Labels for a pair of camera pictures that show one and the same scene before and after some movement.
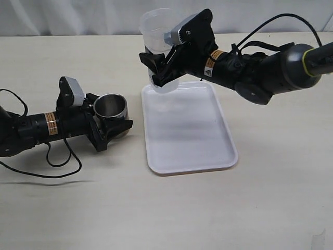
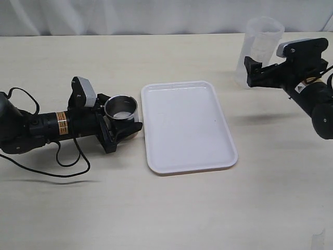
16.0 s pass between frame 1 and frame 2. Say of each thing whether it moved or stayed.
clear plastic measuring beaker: moved
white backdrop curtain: stayed
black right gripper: moved
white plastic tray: stayed
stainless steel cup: moved
